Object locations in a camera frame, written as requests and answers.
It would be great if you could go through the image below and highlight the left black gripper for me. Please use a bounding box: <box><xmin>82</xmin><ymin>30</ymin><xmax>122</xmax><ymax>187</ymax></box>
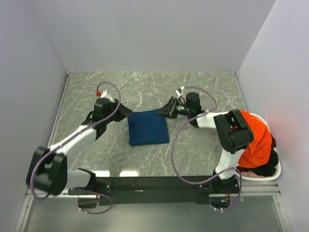
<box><xmin>104</xmin><ymin>98</ymin><xmax>133</xmax><ymax>123</ymax></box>

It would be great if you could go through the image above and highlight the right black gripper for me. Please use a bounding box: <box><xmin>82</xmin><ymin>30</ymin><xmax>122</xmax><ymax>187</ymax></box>
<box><xmin>156</xmin><ymin>96</ymin><xmax>192</xmax><ymax>119</ymax></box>

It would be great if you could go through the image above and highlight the blue t shirt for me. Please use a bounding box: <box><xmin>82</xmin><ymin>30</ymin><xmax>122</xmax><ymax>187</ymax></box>
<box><xmin>127</xmin><ymin>109</ymin><xmax>169</xmax><ymax>147</ymax></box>

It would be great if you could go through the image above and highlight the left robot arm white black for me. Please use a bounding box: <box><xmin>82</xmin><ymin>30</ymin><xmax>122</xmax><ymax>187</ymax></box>
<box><xmin>26</xmin><ymin>97</ymin><xmax>133</xmax><ymax>196</ymax></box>

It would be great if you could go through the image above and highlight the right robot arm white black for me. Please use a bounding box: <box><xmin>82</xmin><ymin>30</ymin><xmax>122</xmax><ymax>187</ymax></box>
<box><xmin>158</xmin><ymin>92</ymin><xmax>254</xmax><ymax>193</ymax></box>

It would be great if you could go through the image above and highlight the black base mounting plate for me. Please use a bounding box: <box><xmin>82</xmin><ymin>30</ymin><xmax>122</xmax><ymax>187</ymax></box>
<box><xmin>68</xmin><ymin>176</ymin><xmax>239</xmax><ymax>209</ymax></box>

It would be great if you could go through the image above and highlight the orange t shirt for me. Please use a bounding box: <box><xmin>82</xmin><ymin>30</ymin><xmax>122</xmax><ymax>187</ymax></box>
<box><xmin>239</xmin><ymin>110</ymin><xmax>272</xmax><ymax>168</ymax></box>

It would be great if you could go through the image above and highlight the pink garment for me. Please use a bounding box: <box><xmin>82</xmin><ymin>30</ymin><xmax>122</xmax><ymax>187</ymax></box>
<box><xmin>241</xmin><ymin>170</ymin><xmax>266</xmax><ymax>178</ymax></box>

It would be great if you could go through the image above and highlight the black t shirt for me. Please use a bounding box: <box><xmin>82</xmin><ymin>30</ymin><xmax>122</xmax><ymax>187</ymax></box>
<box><xmin>251</xmin><ymin>136</ymin><xmax>279</xmax><ymax>177</ymax></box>

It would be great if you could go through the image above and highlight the white laundry basket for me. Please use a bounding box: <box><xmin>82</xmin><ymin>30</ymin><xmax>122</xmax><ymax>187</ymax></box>
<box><xmin>238</xmin><ymin>110</ymin><xmax>279</xmax><ymax>178</ymax></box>

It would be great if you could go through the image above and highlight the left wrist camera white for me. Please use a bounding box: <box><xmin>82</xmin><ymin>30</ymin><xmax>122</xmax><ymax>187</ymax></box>
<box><xmin>96</xmin><ymin>90</ymin><xmax>114</xmax><ymax>102</ymax></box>

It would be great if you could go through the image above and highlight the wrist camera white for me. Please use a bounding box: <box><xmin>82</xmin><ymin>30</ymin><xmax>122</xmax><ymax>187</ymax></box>
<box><xmin>176</xmin><ymin>86</ymin><xmax>185</xmax><ymax>98</ymax></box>
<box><xmin>96</xmin><ymin>90</ymin><xmax>114</xmax><ymax>102</ymax></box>

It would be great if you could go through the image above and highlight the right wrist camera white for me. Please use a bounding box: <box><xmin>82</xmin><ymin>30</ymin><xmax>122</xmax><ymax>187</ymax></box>
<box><xmin>176</xmin><ymin>86</ymin><xmax>185</xmax><ymax>98</ymax></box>

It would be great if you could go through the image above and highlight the aluminium frame rail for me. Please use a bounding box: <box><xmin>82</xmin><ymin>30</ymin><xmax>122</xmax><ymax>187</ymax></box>
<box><xmin>14</xmin><ymin>72</ymin><xmax>72</xmax><ymax>232</ymax></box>

